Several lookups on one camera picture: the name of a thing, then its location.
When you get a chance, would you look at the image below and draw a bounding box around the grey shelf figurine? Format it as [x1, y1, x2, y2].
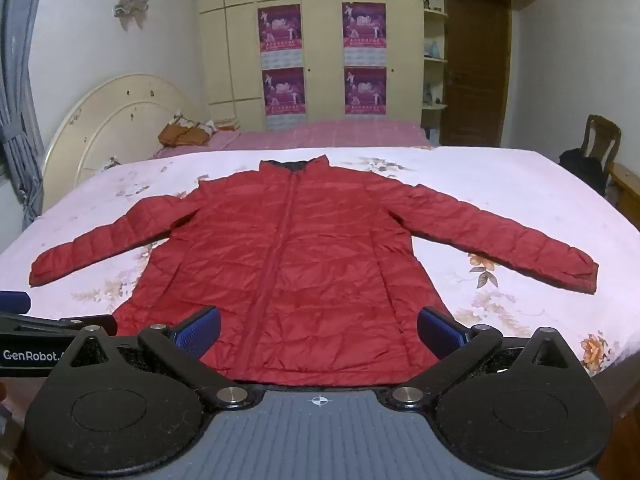
[423, 82, 447, 108]

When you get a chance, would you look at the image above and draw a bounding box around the orange cloth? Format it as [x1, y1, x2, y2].
[158, 122, 211, 147]

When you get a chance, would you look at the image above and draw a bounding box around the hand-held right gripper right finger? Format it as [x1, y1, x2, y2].
[382, 306, 581, 409]

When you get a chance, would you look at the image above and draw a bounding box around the cream corner shelf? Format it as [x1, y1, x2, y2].
[422, 0, 449, 146]

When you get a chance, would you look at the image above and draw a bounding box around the cream round headboard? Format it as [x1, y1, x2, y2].
[40, 74, 203, 211]

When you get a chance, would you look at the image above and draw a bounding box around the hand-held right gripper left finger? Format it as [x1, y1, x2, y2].
[64, 306, 262, 409]

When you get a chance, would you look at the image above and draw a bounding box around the black bag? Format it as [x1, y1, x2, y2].
[558, 149, 606, 196]

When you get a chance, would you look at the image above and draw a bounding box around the purple wall poster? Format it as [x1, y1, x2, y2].
[344, 66, 388, 117]
[342, 2, 388, 67]
[257, 4, 305, 70]
[262, 67, 307, 131]

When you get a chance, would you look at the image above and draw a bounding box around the bed with floral white sheet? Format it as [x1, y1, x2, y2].
[0, 146, 640, 421]

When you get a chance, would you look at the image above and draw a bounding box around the brown wooden door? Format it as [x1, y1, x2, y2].
[442, 0, 513, 148]

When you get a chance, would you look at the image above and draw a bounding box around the grey curtain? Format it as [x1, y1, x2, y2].
[0, 50, 46, 226]

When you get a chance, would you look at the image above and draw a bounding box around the wooden furniture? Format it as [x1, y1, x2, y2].
[607, 162, 640, 231]

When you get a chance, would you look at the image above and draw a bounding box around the wall lamp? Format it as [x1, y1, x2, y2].
[114, 0, 153, 31]

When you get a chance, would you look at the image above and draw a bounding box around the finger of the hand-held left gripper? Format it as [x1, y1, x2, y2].
[0, 291, 32, 316]
[0, 312, 119, 339]

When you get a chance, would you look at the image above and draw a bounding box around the cream wardrobe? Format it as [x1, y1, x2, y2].
[192, 0, 538, 133]

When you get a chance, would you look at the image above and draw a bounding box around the bed with pink cover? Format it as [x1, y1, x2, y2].
[152, 119, 433, 160]

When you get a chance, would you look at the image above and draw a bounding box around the wooden chair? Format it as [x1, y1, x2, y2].
[582, 114, 622, 181]

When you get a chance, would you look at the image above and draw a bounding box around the red down jacket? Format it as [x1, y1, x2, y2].
[29, 156, 599, 388]

